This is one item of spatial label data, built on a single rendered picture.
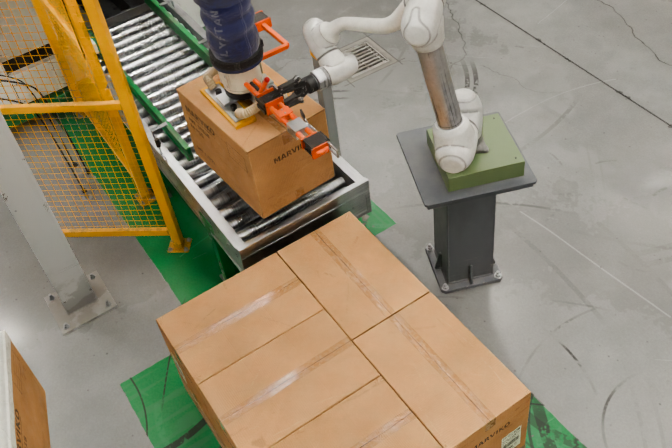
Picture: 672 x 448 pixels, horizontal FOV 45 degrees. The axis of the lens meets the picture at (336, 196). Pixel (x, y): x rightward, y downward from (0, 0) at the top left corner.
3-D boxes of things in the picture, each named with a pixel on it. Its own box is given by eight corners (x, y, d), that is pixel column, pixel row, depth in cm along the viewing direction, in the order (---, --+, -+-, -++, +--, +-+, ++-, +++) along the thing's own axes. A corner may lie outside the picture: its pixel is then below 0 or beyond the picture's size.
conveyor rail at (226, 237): (70, 56, 515) (60, 31, 502) (78, 53, 517) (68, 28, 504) (244, 276, 370) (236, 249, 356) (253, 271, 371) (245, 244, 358)
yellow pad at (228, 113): (200, 92, 361) (197, 84, 357) (220, 83, 364) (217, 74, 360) (236, 130, 339) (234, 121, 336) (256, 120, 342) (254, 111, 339)
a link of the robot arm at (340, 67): (328, 91, 342) (313, 65, 343) (358, 76, 347) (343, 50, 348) (334, 82, 332) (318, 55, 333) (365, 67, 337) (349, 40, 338)
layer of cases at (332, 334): (178, 371, 368) (155, 319, 340) (357, 266, 401) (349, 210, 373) (319, 597, 293) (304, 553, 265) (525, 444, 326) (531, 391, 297)
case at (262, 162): (195, 154, 393) (175, 88, 365) (263, 116, 408) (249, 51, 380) (263, 219, 356) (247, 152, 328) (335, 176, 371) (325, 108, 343)
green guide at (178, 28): (144, 2, 523) (141, -10, 517) (159, -4, 527) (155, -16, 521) (267, 123, 423) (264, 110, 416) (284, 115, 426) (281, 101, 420)
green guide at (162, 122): (67, 34, 506) (62, 22, 500) (83, 28, 509) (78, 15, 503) (176, 168, 405) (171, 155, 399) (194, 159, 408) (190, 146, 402)
